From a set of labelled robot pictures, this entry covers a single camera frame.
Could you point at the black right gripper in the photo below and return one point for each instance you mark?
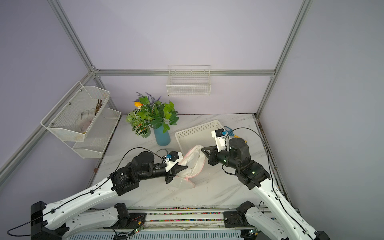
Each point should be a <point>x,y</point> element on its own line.
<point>213,156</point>

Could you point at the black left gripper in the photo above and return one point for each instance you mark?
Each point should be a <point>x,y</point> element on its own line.
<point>173,171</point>

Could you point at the pink rimmed mesh laundry bag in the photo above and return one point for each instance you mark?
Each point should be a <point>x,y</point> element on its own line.
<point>194,160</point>

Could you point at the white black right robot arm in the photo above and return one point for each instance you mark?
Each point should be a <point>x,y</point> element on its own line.
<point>288,223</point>

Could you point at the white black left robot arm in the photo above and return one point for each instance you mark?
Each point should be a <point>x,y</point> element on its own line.
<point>70,216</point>

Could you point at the cream perforated plastic basket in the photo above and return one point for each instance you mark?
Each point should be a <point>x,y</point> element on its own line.
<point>198,135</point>

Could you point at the blue yellow garden fork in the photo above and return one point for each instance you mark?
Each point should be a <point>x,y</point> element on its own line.
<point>230,133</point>

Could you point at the teal vase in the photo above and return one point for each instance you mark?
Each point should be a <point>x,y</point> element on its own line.
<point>162,137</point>

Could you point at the green artificial plant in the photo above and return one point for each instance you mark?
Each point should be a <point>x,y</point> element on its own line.
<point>151,113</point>

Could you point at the clear glove in shelf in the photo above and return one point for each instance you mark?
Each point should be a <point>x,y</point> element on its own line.
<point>84,120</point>

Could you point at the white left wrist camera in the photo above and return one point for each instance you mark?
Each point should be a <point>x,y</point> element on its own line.
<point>172,159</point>

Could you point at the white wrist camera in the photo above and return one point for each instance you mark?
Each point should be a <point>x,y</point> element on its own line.
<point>220,137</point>
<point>172,159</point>

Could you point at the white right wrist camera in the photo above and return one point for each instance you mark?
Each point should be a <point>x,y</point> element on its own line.
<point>220,137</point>

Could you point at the white wire wall basket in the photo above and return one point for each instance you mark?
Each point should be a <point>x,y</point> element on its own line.
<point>189,80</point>

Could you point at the white mesh lower wall shelf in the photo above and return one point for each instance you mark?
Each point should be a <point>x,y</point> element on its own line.
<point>96,141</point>

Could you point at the white mesh wall shelf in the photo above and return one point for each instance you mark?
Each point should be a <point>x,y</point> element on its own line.
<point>60,121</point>
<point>96,141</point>

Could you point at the white mesh upper wall shelf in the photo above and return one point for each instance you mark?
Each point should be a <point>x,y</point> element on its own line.
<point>60,121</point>

